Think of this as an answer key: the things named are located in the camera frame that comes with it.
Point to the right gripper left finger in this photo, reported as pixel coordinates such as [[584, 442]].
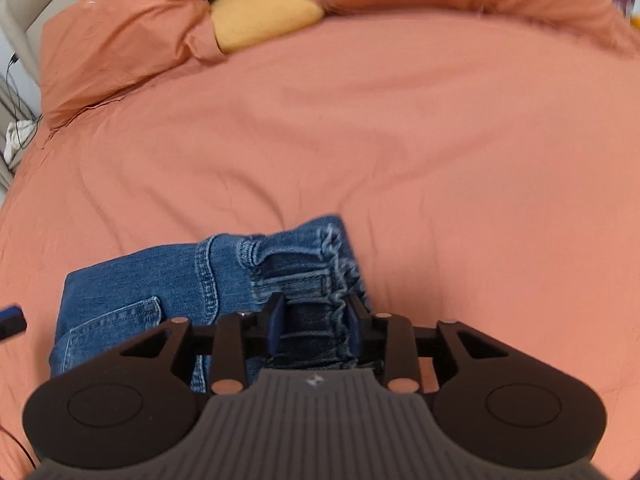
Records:
[[141, 398]]

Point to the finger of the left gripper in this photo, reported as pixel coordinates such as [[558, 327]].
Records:
[[12, 322]]

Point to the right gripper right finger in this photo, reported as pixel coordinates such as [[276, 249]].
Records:
[[496, 402]]

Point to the blue denim jeans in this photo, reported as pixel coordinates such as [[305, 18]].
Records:
[[313, 266]]

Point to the white cloth on nightstand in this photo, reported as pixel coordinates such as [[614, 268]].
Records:
[[18, 136]]

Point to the orange bed sheet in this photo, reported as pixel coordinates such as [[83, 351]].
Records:
[[487, 172]]

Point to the left orange pillow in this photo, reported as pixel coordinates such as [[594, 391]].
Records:
[[96, 49]]

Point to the yellow cushion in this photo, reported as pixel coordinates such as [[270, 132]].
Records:
[[240, 24]]

